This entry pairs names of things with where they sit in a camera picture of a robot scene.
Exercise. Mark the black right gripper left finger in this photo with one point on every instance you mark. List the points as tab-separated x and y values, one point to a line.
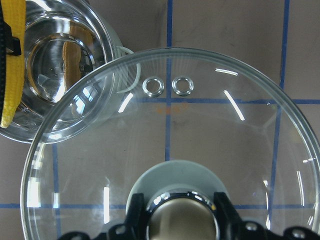
134	225

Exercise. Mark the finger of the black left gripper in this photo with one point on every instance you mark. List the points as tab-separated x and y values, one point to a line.
7	47

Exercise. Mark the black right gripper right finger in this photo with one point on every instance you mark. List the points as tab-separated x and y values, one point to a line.
232	227

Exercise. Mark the yellow corn cob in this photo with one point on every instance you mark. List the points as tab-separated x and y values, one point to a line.
13	62

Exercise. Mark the pale green electric pot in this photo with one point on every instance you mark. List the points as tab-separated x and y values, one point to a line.
64	40

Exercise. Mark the glass pot lid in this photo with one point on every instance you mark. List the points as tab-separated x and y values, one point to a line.
189	129

